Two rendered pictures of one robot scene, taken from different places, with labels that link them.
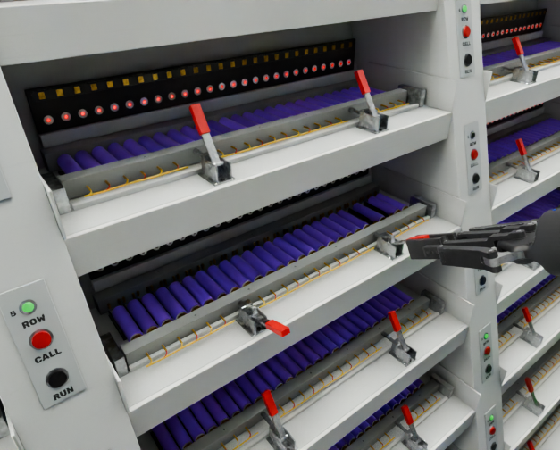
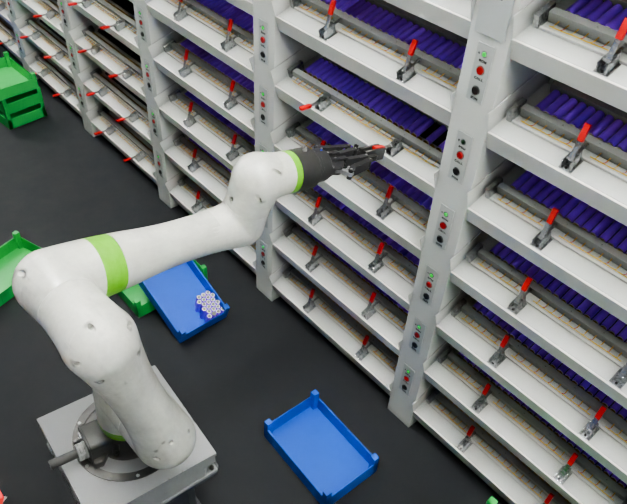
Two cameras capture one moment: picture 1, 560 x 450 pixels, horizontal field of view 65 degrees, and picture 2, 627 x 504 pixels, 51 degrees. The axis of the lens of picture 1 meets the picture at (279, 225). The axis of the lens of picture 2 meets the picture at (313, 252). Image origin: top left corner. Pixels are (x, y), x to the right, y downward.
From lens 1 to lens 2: 162 cm
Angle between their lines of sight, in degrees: 70
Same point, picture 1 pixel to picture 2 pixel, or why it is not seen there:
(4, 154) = not seen: outside the picture
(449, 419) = (399, 288)
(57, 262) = (271, 21)
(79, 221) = (286, 14)
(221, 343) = (310, 99)
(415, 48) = not seen: hidden behind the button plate
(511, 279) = (487, 287)
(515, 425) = (457, 386)
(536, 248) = not seen: hidden behind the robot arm
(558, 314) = (544, 396)
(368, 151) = (386, 83)
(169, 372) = (292, 89)
